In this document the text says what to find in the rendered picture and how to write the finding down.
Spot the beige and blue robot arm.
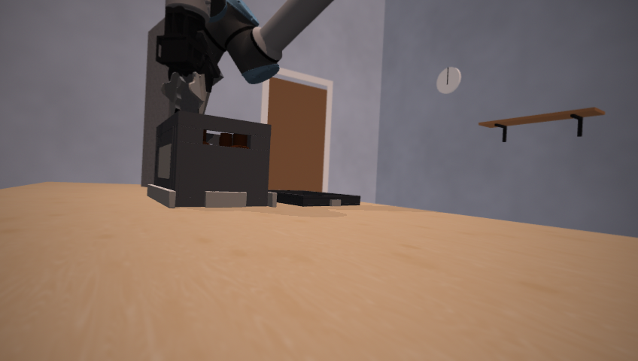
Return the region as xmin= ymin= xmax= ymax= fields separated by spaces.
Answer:
xmin=166 ymin=0 xmax=334 ymax=84

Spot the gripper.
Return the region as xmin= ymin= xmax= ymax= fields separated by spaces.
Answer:
xmin=156 ymin=6 xmax=214 ymax=115

